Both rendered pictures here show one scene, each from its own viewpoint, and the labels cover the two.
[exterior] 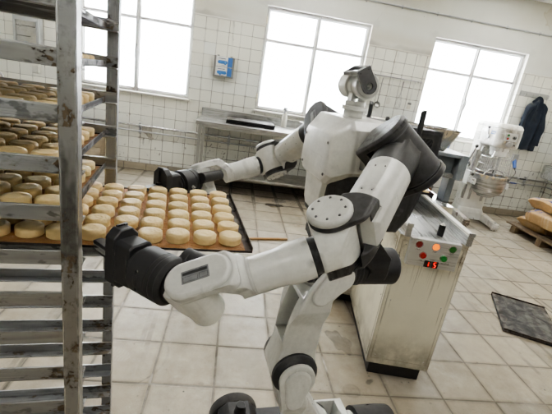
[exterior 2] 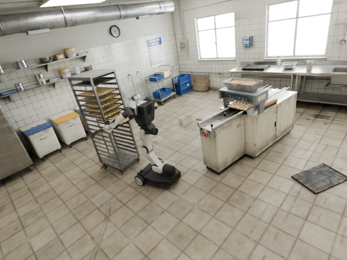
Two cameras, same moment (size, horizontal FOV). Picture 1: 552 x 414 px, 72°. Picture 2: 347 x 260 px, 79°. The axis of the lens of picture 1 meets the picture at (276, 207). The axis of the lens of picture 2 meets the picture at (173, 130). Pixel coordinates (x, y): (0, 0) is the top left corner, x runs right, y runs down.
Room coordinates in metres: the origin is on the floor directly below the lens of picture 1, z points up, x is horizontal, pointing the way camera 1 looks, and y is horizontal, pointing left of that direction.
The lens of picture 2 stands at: (-0.22, -2.86, 2.30)
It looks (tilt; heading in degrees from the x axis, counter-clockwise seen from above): 26 degrees down; 57
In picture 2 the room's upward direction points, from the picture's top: 10 degrees counter-clockwise
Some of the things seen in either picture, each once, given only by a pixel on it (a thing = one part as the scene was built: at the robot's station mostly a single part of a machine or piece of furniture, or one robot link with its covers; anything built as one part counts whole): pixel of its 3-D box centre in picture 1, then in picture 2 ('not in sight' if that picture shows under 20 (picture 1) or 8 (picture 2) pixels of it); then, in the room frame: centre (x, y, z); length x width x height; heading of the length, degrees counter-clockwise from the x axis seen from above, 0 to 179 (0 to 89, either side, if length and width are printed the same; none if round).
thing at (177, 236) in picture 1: (177, 236); not in sight; (0.76, 0.20, 1.08); 0.05 x 0.05 x 0.02
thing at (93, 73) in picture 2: not in sight; (107, 123); (0.76, 0.72, 0.93); 0.64 x 0.51 x 1.78; 107
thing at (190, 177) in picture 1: (174, 185); not in sight; (1.16, 0.33, 1.07); 0.12 x 0.10 x 0.13; 151
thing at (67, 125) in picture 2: not in sight; (69, 128); (0.35, 2.76, 0.38); 0.64 x 0.54 x 0.77; 99
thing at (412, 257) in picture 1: (432, 253); (206, 132); (1.71, -0.78, 0.77); 0.24 x 0.04 x 0.14; 89
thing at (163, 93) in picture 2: not in sight; (162, 93); (3.48, 3.09, 0.29); 0.56 x 0.38 x 0.20; 16
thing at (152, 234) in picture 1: (149, 235); not in sight; (0.74, 0.25, 1.08); 0.05 x 0.05 x 0.02
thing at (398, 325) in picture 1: (397, 277); (223, 141); (2.08, -0.78, 0.45); 0.70 x 0.34 x 0.90; 179
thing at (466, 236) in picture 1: (411, 186); (253, 106); (2.69, -0.93, 0.87); 2.01 x 0.03 x 0.07; 179
